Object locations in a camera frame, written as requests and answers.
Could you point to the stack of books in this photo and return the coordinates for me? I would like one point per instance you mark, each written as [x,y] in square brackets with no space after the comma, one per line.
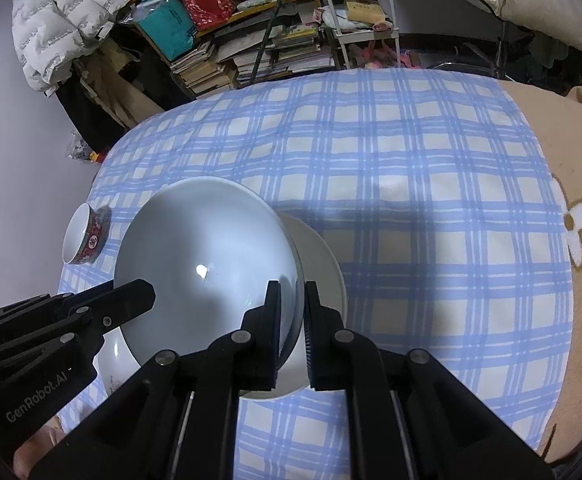
[289,50]

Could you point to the white cherry plate under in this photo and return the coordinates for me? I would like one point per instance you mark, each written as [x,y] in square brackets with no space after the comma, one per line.
[116,363]

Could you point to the teal shopping bag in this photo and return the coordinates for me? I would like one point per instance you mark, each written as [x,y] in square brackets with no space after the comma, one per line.
[167,24]

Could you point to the white bowl with cat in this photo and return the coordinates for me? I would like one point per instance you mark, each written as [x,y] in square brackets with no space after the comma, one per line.
[209,247]

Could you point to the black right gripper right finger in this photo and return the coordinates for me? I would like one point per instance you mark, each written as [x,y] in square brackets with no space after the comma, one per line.
[408,416]

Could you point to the white cherry plate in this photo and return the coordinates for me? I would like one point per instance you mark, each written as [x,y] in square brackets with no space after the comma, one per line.
[320,266]

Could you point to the person's left hand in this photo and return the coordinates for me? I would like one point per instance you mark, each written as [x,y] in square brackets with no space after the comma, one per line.
[31,451]

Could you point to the small red pattern bowl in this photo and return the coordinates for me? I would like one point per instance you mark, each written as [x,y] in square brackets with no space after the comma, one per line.
[86,234]

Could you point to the white puffer jacket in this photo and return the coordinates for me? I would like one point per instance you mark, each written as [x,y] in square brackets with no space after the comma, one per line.
[50,34]

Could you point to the white metal trolley rack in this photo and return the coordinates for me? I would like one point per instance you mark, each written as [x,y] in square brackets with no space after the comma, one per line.
[366,32]

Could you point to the blue plaid tablecloth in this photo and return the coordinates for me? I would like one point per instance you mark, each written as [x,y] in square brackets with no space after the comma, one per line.
[432,192]

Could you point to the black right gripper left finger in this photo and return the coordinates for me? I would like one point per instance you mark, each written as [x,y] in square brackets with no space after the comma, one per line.
[176,417]

